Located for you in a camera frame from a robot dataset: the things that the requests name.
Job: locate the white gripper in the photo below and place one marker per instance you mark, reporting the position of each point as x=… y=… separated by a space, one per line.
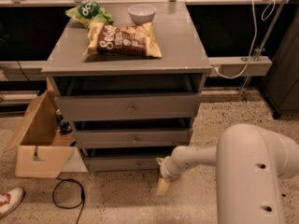
x=167 y=170

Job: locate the grey bottom drawer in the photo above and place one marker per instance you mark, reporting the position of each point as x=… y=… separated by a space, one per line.
x=121 y=163

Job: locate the grey drawer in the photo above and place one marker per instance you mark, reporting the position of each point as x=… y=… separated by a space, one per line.
x=124 y=107
x=121 y=163
x=133 y=138

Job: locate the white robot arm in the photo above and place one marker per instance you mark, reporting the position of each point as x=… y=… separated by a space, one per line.
x=249 y=162

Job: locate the grey middle drawer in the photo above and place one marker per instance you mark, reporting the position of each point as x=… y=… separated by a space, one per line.
x=133 y=138

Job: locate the grey top drawer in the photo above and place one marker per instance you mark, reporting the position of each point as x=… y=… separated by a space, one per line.
x=124 y=107

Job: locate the grey drawer cabinet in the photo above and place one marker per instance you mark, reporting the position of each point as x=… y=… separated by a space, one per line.
x=183 y=68

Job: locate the open cardboard box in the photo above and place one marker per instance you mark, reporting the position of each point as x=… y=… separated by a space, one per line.
x=42 y=152

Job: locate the blue toy figure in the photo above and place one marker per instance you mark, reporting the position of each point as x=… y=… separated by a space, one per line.
x=63 y=125

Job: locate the brown yellow snack bag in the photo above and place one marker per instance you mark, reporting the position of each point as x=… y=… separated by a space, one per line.
x=138 y=40

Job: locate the dark grey side cabinet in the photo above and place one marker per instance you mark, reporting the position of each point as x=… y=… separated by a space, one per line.
x=281 y=85

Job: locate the white red sneaker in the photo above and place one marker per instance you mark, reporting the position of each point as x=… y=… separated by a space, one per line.
x=10 y=200

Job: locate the metal diagonal rod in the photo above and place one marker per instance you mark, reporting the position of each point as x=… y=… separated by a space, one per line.
x=257 y=53

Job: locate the white bowl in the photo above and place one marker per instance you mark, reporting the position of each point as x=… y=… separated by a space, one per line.
x=141 y=13

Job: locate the green chip bag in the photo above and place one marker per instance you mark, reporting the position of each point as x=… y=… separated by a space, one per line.
x=87 y=12

